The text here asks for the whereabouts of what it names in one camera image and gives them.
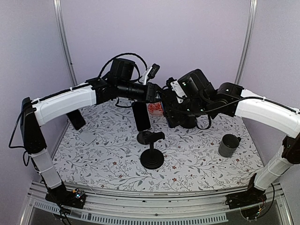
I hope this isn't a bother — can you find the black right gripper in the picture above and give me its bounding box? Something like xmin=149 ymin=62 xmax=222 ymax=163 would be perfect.
xmin=163 ymin=98 xmax=211 ymax=124

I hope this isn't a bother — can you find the tall black clamp phone stand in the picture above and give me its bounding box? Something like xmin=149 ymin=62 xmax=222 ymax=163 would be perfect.
xmin=179 ymin=115 xmax=197 ymax=129

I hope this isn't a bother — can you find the black phone with white edge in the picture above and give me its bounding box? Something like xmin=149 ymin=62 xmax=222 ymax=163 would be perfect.
xmin=132 ymin=102 xmax=151 ymax=132

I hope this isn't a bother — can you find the small round base phone stand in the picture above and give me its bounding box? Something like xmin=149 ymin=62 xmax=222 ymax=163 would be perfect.
xmin=137 ymin=131 xmax=152 ymax=145

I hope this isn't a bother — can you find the black gooseneck stand round base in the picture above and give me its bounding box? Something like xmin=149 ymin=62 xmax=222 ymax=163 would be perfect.
xmin=140 ymin=132 xmax=165 ymax=170

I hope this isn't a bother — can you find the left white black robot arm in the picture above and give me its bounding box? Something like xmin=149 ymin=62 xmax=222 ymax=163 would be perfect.
xmin=16 ymin=58 xmax=160 ymax=209

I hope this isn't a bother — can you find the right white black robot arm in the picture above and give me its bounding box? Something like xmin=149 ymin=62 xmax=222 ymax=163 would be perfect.
xmin=159 ymin=69 xmax=300 ymax=209

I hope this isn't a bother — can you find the white flat phone stand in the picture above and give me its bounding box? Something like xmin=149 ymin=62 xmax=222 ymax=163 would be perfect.
xmin=78 ymin=130 xmax=96 ymax=144

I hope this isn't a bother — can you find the red white patterned bowl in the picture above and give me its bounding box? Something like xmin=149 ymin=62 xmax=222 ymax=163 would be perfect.
xmin=148 ymin=102 xmax=163 ymax=116

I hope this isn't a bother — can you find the dark grey mug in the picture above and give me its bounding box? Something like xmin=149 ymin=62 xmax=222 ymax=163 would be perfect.
xmin=218 ymin=134 xmax=241 ymax=158

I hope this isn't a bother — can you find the floral patterned tablecloth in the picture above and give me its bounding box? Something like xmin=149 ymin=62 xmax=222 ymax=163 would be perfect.
xmin=47 ymin=94 xmax=270 ymax=192

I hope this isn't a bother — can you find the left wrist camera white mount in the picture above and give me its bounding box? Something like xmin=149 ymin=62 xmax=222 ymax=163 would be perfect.
xmin=140 ymin=63 xmax=160 ymax=85

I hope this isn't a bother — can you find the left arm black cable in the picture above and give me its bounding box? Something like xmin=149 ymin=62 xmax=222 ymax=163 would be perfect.
xmin=98 ymin=52 xmax=148 ymax=80

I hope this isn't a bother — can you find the right aluminium frame post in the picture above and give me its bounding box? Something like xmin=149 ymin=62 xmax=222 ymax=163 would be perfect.
xmin=234 ymin=0 xmax=258 ymax=85

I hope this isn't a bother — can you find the aluminium frame post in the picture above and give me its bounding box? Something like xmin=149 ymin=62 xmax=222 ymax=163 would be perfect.
xmin=53 ymin=0 xmax=78 ymax=86
xmin=234 ymin=0 xmax=258 ymax=85

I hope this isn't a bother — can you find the aluminium front rail base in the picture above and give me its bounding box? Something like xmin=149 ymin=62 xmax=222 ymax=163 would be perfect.
xmin=21 ymin=182 xmax=293 ymax=225

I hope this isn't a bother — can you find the left aluminium frame post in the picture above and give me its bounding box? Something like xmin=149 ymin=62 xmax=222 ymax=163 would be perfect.
xmin=53 ymin=0 xmax=78 ymax=86

